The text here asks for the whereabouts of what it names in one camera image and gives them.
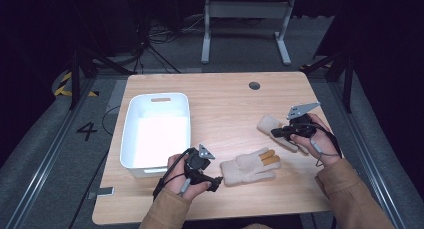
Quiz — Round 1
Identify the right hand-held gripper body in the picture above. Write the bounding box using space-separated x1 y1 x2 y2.
286 102 321 139

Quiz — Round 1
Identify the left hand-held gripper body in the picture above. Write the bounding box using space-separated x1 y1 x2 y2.
184 143 216 177

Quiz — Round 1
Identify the beige knit glove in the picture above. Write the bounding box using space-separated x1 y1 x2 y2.
256 114 309 155
219 147 282 187

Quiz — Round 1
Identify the white plastic bin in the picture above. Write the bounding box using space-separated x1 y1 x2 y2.
119 92 192 179

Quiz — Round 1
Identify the person's left hand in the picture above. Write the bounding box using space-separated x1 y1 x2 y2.
165 153 213 203

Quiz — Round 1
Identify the person's right hand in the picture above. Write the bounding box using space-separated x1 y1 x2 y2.
290 113 343 167

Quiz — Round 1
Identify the black metal stand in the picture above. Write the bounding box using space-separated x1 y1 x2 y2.
68 47 134 110
299 50 355 114

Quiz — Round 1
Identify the yellow black hazard tape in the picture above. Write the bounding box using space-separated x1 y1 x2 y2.
54 71 100 98

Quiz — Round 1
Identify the left hand-held gripper black cable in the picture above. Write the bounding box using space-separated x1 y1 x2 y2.
152 148 196 202

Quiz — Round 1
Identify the hand-held gripper black cable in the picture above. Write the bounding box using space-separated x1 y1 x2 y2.
152 148 196 202
308 122 343 167

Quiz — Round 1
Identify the right hand-held gripper black cable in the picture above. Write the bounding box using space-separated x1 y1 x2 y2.
308 122 343 167

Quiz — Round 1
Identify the black floor cable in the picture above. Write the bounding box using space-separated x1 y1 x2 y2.
68 105 122 229

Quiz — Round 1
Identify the white metal desk frame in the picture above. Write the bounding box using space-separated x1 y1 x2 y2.
200 0 296 66

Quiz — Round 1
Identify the tangle of black cables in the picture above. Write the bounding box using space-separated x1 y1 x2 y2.
133 13 208 73

